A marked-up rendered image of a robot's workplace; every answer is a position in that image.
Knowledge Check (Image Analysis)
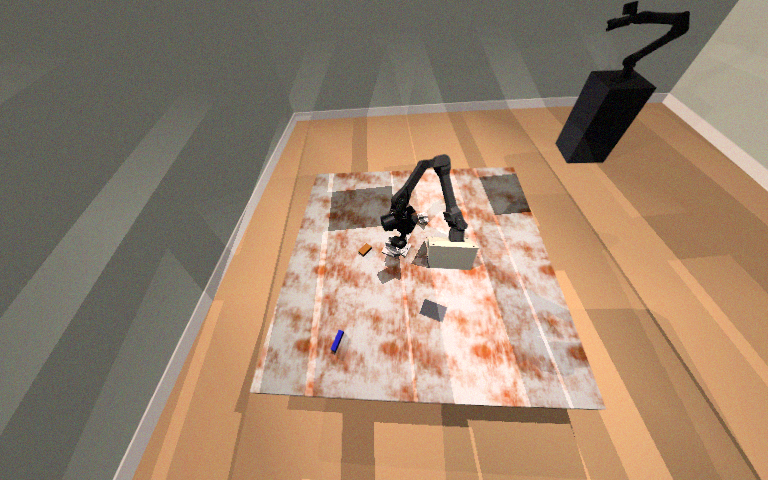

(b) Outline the blue rounded bar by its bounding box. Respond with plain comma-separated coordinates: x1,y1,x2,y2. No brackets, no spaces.
330,330,344,351

